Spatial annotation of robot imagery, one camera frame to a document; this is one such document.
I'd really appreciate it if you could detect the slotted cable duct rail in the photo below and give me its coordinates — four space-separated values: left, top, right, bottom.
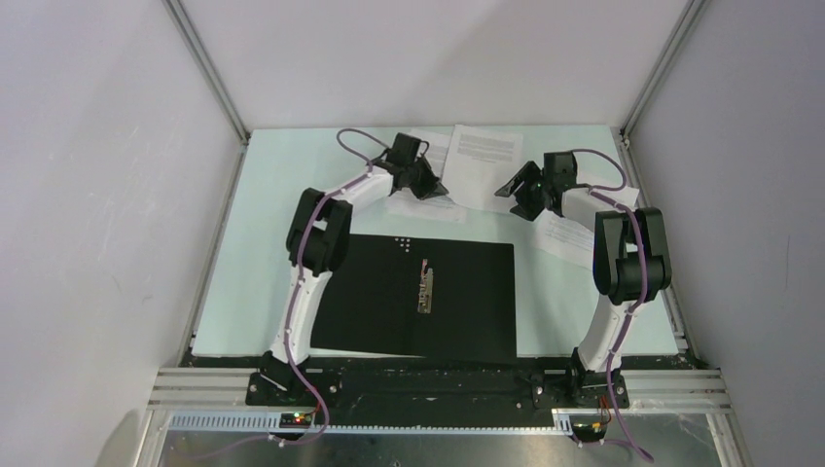
168 412 574 436

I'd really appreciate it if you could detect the red black clip folder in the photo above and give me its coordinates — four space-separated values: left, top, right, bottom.
311 234 517 364

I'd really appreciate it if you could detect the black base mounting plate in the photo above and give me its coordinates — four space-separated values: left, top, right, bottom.
245 357 629 429

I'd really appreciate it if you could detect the metal folder clip mechanism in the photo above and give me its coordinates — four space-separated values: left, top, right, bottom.
416 259 434 314

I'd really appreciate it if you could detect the controller board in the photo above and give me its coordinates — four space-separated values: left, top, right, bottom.
278 412 314 429
570 422 608 445

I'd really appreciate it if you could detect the printed paper sheet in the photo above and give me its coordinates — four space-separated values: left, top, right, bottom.
530 173 616 269
384 128 467 224
442 125 524 213

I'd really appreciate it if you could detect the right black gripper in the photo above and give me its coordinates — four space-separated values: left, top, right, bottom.
495 161 553 222

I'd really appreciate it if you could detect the aluminium frame profile left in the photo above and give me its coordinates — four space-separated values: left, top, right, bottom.
161 0 251 145

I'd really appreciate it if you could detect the right controller board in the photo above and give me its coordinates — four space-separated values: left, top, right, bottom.
570 422 608 445

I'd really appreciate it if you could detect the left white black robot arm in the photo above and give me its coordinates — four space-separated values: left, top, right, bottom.
260 128 448 406

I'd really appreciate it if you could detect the aluminium frame profile right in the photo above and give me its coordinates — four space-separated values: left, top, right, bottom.
620 0 710 140

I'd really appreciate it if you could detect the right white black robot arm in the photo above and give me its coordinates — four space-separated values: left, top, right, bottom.
496 151 672 408

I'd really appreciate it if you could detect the left controller board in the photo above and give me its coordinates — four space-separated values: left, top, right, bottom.
278 412 314 429

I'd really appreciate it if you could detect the aluminium frame profile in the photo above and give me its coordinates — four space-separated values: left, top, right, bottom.
620 0 710 140
161 0 251 145

